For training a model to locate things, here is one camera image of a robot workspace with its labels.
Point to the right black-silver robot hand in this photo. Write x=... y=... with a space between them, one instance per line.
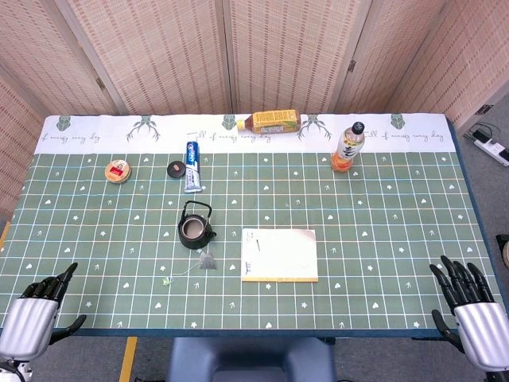
x=483 y=334

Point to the left black-silver robot hand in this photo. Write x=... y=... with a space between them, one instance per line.
x=28 y=326

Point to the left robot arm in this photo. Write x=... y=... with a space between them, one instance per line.
x=12 y=372

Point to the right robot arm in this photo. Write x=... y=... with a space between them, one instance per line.
x=497 y=376

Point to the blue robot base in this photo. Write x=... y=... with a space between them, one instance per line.
x=250 y=360

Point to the black cast-iron teapot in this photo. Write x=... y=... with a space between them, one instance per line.
x=191 y=241

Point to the black teapot lid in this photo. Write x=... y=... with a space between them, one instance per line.
x=175 y=169

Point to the yellow-label tea bottle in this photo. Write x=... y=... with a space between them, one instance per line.
x=272 y=121

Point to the yellow floor tape strip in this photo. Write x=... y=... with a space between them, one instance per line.
x=128 y=358

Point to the green grid tablecloth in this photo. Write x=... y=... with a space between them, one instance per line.
x=358 y=238

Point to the round tin with red label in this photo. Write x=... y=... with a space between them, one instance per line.
x=117 y=172

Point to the white power strip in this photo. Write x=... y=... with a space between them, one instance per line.
x=493 y=150

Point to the white notebook with yellow edge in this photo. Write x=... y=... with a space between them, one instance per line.
x=282 y=256

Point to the orange drink bottle black cap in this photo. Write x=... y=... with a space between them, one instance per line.
x=346 y=153

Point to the blue-white toothpaste tube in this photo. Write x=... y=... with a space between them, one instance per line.
x=192 y=167

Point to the woven bamboo folding screen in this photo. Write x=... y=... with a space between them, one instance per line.
x=159 y=59

